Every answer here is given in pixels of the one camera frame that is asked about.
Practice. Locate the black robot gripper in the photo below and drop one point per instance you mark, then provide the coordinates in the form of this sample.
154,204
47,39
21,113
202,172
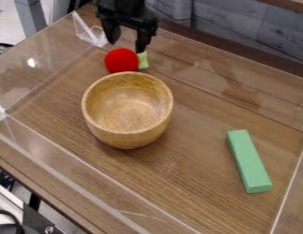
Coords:
126,13

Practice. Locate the red plush fruit green leaf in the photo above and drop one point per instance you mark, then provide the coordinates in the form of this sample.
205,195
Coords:
122,59

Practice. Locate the round wooden bowl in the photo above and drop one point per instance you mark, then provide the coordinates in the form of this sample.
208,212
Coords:
126,108

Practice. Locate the grey pillar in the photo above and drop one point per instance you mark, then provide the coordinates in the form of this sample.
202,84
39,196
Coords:
31,15

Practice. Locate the green rectangular block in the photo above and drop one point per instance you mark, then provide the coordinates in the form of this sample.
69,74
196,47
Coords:
249,165

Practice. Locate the black metal stand base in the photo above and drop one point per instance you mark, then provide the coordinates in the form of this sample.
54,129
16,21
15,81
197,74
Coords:
20,220

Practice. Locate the clear acrylic corner bracket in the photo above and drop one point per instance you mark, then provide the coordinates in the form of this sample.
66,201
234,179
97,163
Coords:
92,34

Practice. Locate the clear acrylic tray enclosure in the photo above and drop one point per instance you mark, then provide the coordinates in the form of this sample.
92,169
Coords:
182,149

